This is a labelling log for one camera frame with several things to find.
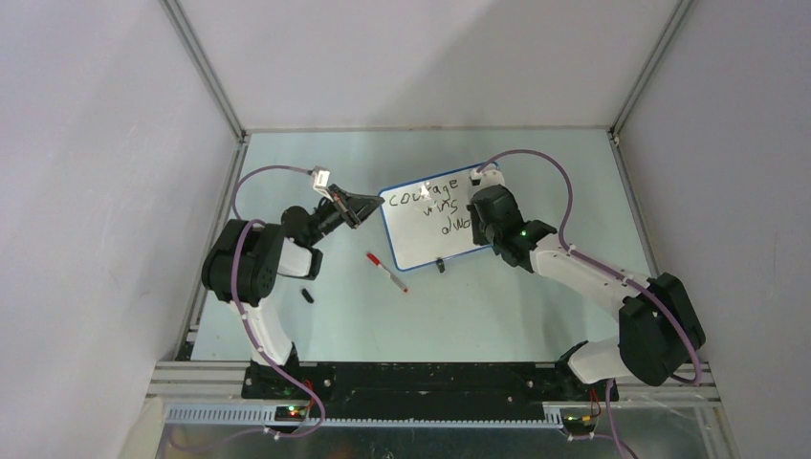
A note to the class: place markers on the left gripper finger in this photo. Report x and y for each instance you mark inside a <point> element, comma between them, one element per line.
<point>364,209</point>
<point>357,199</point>

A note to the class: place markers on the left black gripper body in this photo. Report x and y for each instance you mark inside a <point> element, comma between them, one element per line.
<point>339,207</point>

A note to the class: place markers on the blue framed whiteboard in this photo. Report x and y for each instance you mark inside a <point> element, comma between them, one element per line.
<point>428,218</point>

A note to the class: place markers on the black marker cap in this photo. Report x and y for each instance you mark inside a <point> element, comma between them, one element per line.
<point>307,296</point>

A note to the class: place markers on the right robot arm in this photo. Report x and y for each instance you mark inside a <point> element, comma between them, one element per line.
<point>658,329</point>

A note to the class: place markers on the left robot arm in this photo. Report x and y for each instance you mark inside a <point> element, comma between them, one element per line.
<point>244,262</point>

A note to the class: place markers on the red whiteboard marker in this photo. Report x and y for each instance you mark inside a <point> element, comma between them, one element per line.
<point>391,275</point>

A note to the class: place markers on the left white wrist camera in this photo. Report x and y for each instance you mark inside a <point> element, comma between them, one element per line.
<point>320,179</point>

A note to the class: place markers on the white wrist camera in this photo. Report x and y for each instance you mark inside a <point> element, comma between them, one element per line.
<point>320,179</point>
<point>486,176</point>

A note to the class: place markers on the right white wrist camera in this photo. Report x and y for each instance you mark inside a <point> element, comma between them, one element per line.
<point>486,176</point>

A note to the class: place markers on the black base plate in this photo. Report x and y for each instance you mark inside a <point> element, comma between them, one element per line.
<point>467,391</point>

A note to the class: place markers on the aluminium frame rail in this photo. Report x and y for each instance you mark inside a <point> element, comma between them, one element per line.
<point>210,392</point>

